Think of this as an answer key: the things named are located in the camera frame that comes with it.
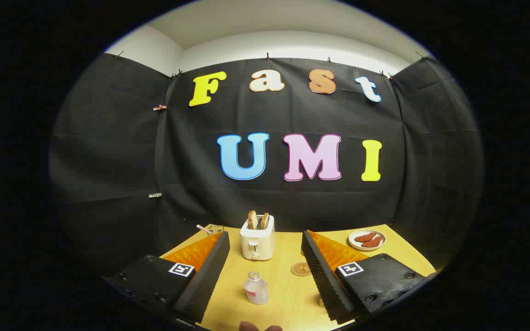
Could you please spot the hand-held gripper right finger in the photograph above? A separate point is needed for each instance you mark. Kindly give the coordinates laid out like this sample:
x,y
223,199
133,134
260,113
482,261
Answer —
x,y
322,276

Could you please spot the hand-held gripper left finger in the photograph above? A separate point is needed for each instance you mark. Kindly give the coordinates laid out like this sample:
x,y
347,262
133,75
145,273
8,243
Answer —
x,y
205,280

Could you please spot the round cork coaster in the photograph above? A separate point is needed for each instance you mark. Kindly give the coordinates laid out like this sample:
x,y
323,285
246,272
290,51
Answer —
x,y
299,269

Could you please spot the clear glass juice bottle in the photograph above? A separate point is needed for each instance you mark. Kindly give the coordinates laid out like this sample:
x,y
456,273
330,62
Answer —
x,y
256,292

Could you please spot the white round plate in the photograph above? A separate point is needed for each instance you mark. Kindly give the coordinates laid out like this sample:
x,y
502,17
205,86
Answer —
x,y
354,244

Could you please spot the wooden table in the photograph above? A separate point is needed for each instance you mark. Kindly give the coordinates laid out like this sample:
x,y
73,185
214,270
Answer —
x,y
283,299

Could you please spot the red striped straw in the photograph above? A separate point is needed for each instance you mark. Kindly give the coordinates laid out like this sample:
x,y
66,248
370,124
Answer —
x,y
203,228

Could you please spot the reddish brown meat piece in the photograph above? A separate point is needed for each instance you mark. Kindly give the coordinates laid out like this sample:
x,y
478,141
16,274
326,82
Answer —
x,y
372,242
365,237

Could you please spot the white toaster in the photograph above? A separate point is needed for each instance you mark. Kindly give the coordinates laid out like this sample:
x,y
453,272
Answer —
x,y
256,241

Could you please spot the toast bread slice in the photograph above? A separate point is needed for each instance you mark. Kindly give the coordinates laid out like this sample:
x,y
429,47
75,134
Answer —
x,y
264,221
252,220

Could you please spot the black backdrop cloth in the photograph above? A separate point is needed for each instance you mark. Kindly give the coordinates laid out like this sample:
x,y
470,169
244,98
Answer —
x,y
292,202

